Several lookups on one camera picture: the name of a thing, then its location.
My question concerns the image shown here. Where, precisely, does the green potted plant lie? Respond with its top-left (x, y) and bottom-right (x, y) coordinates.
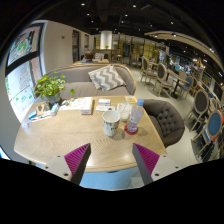
top-left (33, 71), bottom-right (77, 104)

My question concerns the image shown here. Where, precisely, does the grey curved sofa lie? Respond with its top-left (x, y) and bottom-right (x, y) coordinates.
top-left (43, 63), bottom-right (138, 100)

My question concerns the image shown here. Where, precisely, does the clear drinking glass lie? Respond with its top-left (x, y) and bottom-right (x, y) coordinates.
top-left (116, 101), bottom-right (133, 123)

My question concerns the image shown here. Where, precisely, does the blue and white card box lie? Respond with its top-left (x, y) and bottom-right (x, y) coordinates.
top-left (27, 109), bottom-right (39, 122)

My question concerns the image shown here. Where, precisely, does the grey tufted armchair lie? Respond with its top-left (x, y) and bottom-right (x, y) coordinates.
top-left (142, 98), bottom-right (186, 149)

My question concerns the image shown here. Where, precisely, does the blue and white leaflet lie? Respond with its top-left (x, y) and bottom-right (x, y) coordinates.
top-left (95, 98), bottom-right (116, 113)

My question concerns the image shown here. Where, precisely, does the clear blue-capped water bottle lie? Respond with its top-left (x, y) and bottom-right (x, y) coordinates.
top-left (125, 98), bottom-right (145, 134)

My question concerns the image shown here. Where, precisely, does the grey white chevron cushion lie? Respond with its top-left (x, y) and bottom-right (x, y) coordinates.
top-left (87, 64), bottom-right (127, 92)

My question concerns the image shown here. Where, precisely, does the small light blue box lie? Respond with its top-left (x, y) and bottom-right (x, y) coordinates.
top-left (49, 102), bottom-right (60, 117)

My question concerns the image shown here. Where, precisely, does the brown paper card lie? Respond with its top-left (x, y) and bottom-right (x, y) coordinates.
top-left (35, 102), bottom-right (52, 117)

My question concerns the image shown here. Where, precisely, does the person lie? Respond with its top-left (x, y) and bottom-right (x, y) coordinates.
top-left (80, 49), bottom-right (96, 64)

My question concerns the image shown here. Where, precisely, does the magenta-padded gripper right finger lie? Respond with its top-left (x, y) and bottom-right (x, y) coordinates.
top-left (132, 143), bottom-right (184, 186)

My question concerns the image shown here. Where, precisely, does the yellow card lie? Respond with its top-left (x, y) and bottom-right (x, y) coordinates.
top-left (124, 95), bottom-right (138, 104)

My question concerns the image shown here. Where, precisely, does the white round pillar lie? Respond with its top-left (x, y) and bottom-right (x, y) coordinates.
top-left (99, 30), bottom-right (113, 51)

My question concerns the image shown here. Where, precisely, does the open white brochure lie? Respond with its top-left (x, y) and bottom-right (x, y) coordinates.
top-left (59, 97), bottom-right (88, 112)

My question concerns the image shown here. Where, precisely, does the white mug with dark lettering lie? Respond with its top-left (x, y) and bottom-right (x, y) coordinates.
top-left (101, 109), bottom-right (122, 138)

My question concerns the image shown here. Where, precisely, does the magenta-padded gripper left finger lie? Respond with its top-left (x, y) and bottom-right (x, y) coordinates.
top-left (41, 143), bottom-right (92, 186)

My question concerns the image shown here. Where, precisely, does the group of ceiling lights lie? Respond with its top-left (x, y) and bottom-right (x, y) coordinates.
top-left (79, 1), bottom-right (214, 54)

